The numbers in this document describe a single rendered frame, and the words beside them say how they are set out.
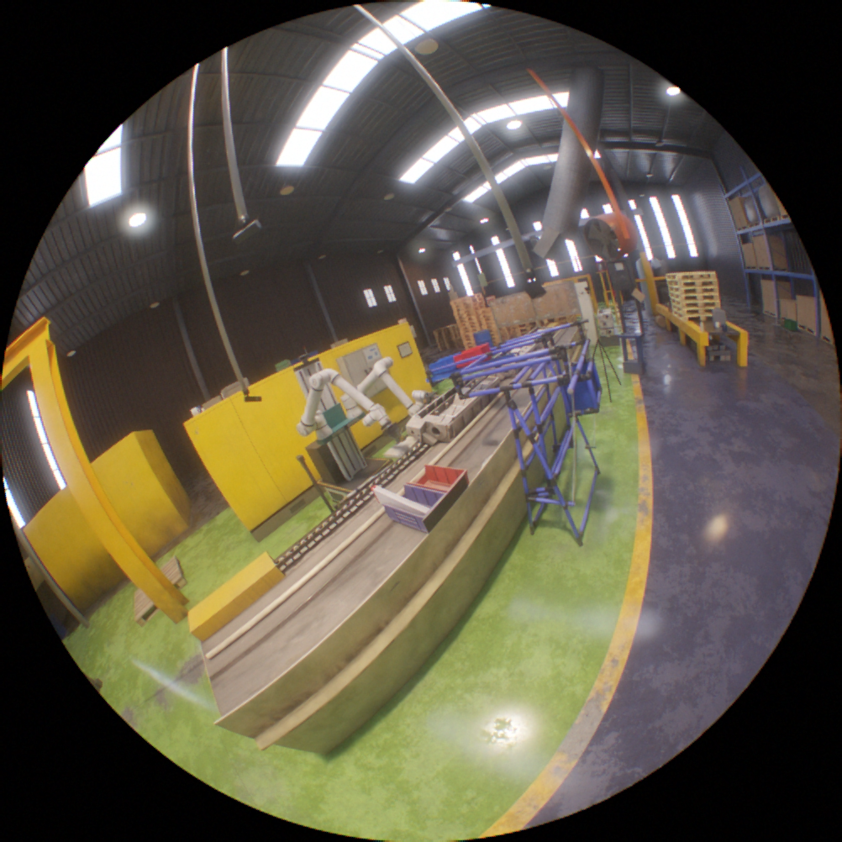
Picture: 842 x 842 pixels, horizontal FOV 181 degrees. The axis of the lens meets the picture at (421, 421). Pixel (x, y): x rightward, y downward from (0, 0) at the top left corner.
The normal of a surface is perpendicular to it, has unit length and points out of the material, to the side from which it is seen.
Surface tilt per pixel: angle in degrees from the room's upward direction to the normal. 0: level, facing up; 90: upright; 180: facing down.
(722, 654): 0
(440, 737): 0
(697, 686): 0
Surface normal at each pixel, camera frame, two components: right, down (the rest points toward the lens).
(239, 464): 0.72, -0.01
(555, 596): -0.33, -0.88
